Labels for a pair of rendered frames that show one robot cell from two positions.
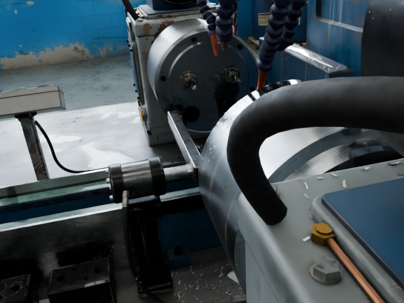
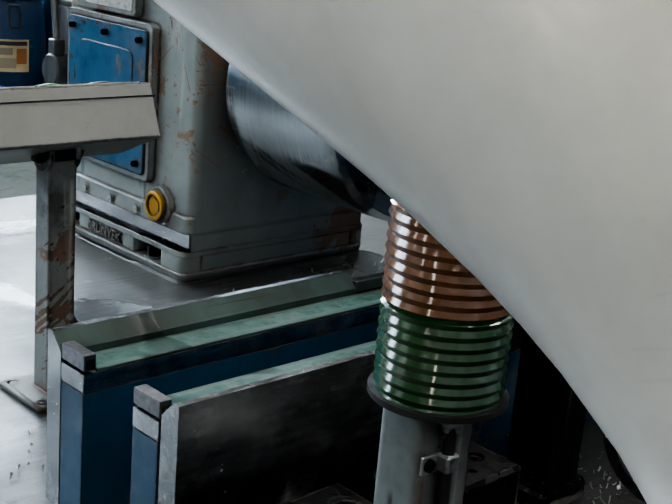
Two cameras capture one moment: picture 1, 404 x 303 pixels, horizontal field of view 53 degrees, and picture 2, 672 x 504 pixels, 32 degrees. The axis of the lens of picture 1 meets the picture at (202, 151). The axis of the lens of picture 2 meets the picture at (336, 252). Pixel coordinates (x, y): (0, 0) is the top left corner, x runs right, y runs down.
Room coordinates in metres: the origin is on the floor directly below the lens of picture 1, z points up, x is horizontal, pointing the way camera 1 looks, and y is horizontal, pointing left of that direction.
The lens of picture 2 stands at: (-0.07, 0.71, 1.24)
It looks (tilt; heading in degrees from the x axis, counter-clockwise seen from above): 16 degrees down; 327
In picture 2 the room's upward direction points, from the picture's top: 5 degrees clockwise
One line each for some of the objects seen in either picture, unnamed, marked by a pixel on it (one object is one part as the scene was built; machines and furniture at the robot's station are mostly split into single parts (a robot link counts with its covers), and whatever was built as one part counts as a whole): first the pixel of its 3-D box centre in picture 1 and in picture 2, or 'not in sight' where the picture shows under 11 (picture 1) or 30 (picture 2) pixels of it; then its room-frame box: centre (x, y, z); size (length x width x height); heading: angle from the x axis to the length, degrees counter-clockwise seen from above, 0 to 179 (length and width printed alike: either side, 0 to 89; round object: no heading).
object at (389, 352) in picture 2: not in sight; (442, 347); (0.31, 0.40, 1.05); 0.06 x 0.06 x 0.04
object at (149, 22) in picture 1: (180, 67); (204, 98); (1.30, 0.05, 0.99); 0.35 x 0.31 x 0.37; 12
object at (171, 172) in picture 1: (169, 174); not in sight; (0.55, 0.05, 1.01); 0.08 x 0.02 x 0.02; 102
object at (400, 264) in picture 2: not in sight; (453, 251); (0.31, 0.40, 1.10); 0.06 x 0.06 x 0.04
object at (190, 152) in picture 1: (183, 141); not in sight; (0.66, 0.03, 1.01); 0.26 x 0.04 x 0.03; 12
